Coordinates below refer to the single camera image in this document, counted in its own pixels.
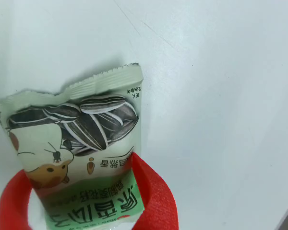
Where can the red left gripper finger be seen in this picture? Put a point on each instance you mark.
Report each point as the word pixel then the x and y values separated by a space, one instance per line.
pixel 13 206

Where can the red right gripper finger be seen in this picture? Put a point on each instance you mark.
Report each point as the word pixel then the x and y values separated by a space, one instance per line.
pixel 160 203

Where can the green sunflower seed snack pack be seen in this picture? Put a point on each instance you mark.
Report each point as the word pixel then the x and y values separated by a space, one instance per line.
pixel 81 134

